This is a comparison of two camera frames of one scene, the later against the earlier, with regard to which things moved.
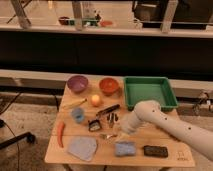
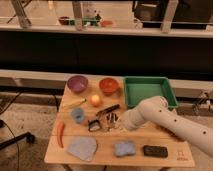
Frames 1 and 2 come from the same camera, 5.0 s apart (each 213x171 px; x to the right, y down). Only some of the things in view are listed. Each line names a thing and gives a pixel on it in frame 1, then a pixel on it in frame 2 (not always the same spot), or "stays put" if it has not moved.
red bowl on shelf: (63, 20) stays put
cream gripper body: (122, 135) to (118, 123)
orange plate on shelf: (106, 23) stays put
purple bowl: (77, 83) stays put
